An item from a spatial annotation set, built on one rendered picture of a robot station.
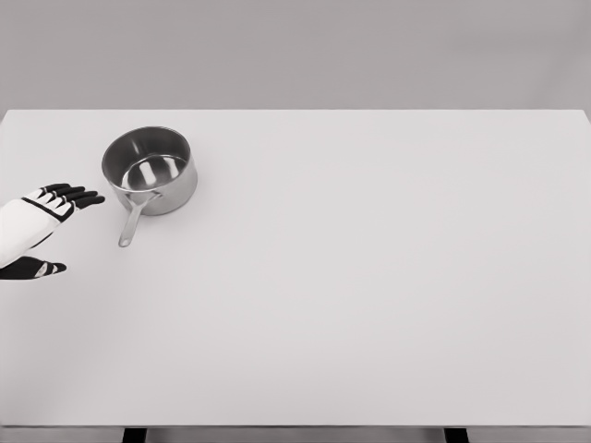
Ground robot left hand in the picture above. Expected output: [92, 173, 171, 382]
[0, 183, 106, 281]

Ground steel saucepan with handle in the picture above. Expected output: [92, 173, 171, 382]
[101, 126, 199, 249]

